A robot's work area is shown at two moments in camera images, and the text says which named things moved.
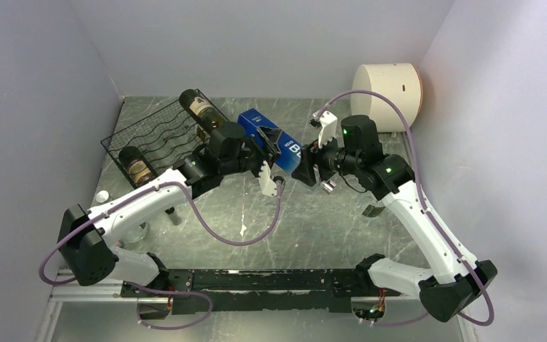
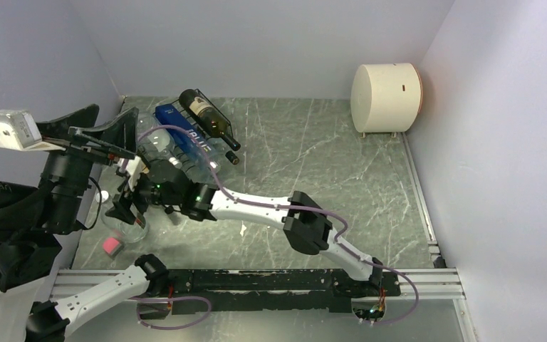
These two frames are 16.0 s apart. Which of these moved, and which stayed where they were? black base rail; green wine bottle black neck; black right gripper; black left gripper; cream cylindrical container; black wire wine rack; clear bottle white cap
Moved: clear bottle white cap; black wire wine rack; black right gripper; black left gripper
Stayed: black base rail; cream cylindrical container; green wine bottle black neck
